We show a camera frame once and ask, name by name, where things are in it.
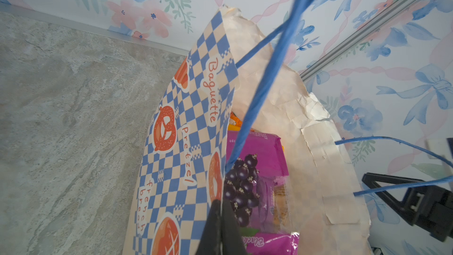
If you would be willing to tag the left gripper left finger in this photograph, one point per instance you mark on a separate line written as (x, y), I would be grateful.
(210, 243)

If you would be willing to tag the yellow mango candy bag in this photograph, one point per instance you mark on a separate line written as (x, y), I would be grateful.
(235, 123)

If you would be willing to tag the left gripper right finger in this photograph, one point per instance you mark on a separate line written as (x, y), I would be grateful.
(232, 243)

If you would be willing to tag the purple grape candy bag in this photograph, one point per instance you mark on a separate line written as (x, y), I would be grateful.
(257, 186)

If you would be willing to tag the blue checkered paper bag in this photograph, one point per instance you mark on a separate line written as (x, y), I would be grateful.
(317, 176)

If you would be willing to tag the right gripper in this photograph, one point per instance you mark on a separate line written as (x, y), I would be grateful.
(428, 207)

